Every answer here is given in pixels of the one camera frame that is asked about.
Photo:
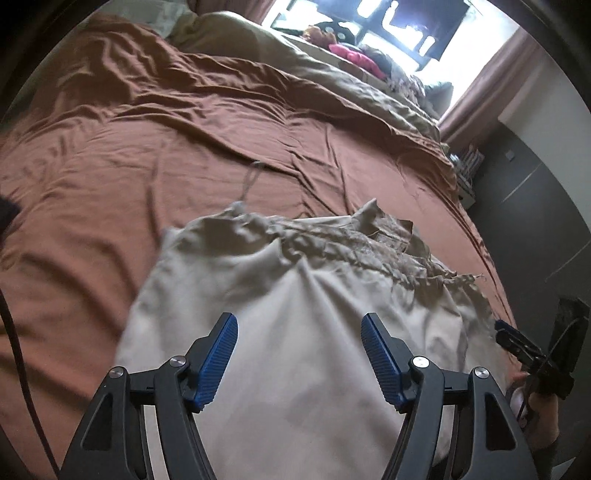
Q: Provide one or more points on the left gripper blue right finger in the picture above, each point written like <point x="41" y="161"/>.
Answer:
<point x="487" y="442"/>

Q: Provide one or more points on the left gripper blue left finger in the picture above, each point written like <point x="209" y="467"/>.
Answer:
<point x="111" y="439"/>

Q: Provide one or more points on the beige large garment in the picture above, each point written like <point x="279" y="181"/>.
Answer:
<point x="299" y="399"/>

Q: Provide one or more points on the pink clothing item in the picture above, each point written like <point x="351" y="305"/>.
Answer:
<point x="359" y="59"/>

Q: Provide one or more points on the person's right hand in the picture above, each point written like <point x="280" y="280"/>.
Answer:
<point x="543" y="430"/>

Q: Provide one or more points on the rust brown bed sheet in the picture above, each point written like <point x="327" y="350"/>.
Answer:
<point x="117" y="100"/>

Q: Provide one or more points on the brown curtain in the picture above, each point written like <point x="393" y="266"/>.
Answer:
<point x="474" y="116"/>

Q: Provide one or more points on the olive green duvet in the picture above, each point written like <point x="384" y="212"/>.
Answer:
<point x="333" y="89"/>

